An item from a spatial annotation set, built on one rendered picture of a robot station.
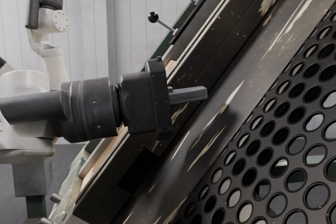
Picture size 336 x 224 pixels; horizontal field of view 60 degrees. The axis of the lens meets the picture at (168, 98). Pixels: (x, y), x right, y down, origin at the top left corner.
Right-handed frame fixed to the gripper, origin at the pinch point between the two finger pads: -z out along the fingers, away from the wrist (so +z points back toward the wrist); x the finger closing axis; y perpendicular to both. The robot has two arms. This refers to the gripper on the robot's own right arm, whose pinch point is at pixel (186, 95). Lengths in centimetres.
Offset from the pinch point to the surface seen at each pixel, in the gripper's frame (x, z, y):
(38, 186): -41, 47, 69
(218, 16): 11.5, -8.8, 7.9
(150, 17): 16, -3, 57
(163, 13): 42, -55, 344
